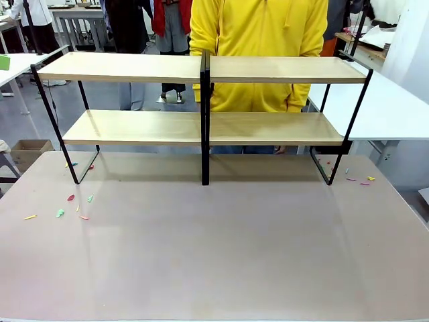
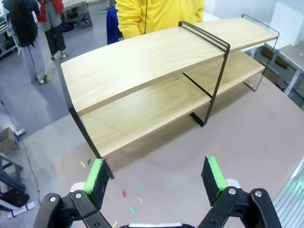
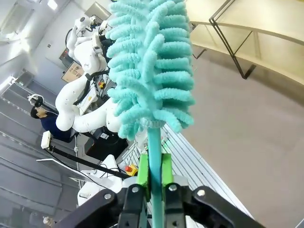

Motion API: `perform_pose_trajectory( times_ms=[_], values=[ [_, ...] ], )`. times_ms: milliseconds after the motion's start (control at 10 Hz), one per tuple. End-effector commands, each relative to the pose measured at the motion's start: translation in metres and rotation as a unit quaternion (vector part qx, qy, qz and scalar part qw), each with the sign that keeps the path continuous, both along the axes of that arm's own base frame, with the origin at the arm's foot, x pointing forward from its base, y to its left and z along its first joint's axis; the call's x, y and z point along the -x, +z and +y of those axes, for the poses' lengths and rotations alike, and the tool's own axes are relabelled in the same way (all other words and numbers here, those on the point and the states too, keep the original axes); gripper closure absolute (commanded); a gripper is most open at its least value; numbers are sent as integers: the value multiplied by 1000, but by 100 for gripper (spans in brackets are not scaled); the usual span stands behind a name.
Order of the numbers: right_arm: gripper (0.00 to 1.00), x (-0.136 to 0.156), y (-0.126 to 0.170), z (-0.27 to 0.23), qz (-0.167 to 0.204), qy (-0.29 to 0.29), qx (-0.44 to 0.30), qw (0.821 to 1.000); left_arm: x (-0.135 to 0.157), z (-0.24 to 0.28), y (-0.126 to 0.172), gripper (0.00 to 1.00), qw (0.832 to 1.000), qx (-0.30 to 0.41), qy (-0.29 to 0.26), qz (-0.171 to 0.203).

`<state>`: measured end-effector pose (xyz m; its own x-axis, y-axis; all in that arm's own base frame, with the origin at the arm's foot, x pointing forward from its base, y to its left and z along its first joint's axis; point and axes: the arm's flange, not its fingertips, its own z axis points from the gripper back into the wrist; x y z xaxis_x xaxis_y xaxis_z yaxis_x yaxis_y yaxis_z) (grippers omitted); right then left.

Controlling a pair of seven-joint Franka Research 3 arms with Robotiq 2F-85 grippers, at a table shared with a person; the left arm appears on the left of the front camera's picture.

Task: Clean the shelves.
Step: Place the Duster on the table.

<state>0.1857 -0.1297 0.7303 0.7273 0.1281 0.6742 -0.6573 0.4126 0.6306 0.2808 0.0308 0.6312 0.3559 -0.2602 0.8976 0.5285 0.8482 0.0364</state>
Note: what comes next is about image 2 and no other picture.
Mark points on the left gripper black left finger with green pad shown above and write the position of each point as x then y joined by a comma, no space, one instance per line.
97,180

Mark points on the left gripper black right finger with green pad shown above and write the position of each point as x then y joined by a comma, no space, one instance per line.
212,180

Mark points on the blue paper scrap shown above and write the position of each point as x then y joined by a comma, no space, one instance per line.
89,161

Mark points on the yellow paper scrap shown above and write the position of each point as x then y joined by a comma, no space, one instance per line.
140,199
82,164
115,223

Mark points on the red paper scrap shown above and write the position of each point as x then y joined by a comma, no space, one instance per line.
124,193

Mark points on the green paper scrap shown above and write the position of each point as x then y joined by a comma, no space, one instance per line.
132,210
139,186

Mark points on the person right forearm yellow sleeve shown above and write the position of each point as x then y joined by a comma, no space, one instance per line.
127,21

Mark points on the person left forearm yellow sleeve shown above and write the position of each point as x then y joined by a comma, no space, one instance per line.
198,10

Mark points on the black bag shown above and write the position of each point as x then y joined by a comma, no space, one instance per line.
13,198

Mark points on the cardboard box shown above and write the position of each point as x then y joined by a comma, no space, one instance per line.
8,141

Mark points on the grey side table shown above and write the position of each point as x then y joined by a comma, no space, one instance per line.
285,69

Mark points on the blue garment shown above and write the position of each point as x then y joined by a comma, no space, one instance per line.
112,26

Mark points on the person red jacket black trousers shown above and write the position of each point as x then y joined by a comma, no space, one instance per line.
53,26

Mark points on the long-haired person grey trousers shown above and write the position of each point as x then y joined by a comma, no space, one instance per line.
26,35

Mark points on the grey step stool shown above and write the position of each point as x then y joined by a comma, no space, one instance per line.
85,19

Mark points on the background workbench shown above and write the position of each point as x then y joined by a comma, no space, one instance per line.
6,35

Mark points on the person torso yellow hoodie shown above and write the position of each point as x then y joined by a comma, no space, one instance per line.
164,14

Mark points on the aluminium profile rail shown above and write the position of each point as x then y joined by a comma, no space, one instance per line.
291,202

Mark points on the dark metal stand frame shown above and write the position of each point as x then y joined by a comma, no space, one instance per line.
10,175

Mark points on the two-tier wooden shelf black frame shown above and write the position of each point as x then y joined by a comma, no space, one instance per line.
142,71

